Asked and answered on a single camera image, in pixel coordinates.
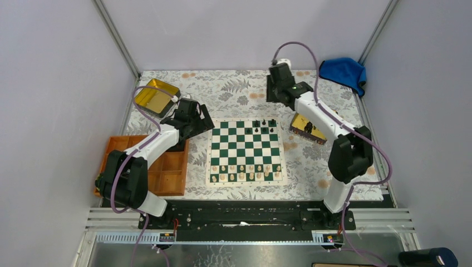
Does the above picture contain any dark cylinder bottle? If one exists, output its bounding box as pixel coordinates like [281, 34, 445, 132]
[398, 248, 459, 267]

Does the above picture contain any green white chess board mat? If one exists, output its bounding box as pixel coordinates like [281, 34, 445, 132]
[205, 117, 288, 187]

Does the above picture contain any wooden compartment tray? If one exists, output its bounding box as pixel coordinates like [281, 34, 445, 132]
[99, 135, 189, 196]

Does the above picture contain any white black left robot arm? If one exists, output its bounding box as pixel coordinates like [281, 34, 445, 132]
[95, 98, 214, 229]

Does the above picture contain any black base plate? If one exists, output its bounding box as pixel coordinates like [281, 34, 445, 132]
[138, 200, 356, 231]

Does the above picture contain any gold tin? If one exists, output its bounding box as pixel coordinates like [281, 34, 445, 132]
[289, 113, 327, 145]
[134, 78, 181, 118]

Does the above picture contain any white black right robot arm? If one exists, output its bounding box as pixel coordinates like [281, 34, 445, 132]
[266, 61, 373, 229]

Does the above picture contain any gold tin left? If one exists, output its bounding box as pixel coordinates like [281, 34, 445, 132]
[134, 78, 181, 118]

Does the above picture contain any gold tin right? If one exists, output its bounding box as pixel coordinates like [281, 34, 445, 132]
[289, 113, 327, 145]

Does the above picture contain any blue cloth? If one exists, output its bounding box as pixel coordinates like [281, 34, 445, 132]
[319, 57, 367, 97]

